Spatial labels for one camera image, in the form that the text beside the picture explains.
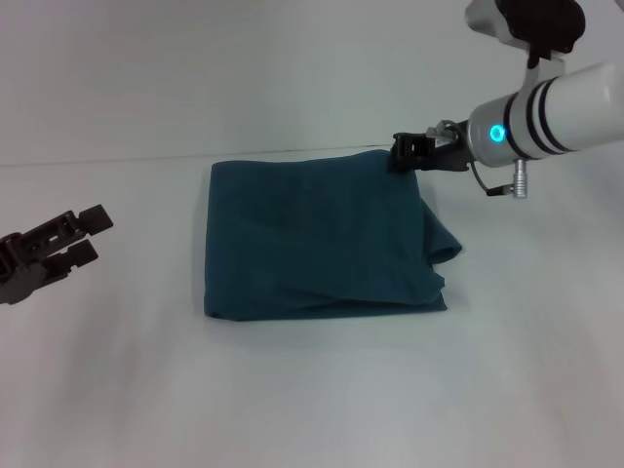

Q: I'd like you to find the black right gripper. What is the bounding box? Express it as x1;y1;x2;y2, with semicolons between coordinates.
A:
387;130;474;174

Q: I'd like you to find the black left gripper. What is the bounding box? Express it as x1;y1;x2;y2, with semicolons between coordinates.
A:
0;204;115;306

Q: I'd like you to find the teal t-shirt with pink print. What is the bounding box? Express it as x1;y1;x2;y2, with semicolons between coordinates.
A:
201;148;463;324

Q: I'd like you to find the silver right gripper thumbscrew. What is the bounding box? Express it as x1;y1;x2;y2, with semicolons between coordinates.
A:
426;120;462;143

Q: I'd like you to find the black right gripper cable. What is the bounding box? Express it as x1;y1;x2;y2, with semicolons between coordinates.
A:
467;158;531;200

